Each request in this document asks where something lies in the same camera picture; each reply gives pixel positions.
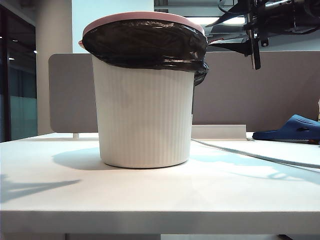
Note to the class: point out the dark blue rubber slipper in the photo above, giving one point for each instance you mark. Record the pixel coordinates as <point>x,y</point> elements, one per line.
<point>295,130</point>

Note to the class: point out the red ceiling sign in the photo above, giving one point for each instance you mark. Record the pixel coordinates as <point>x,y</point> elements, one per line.
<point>217,40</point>

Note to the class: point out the long ceiling light strip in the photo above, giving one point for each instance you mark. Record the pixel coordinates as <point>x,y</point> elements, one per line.
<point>235,21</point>

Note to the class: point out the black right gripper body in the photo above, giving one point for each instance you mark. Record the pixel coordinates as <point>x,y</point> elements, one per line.
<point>256,37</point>

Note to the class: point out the black plastic garbage bag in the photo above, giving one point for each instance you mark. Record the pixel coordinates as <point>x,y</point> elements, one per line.
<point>142,42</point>

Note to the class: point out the white ribbed plastic trash can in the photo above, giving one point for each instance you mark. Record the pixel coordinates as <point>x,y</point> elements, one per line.
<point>142,120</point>

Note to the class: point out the black glass door frame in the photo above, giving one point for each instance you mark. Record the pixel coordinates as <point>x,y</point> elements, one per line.
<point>7,112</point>

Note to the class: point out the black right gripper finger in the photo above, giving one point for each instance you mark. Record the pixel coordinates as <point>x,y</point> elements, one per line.
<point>240,47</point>
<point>232,13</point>

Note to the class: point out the yellow white package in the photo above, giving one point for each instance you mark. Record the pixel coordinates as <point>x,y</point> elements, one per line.
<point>319,112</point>

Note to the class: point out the white divider support post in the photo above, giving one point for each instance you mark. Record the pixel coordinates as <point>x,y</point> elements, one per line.
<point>75,135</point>

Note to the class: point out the grey rounded desk divider panel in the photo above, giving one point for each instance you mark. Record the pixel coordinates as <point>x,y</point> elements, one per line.
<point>70,95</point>

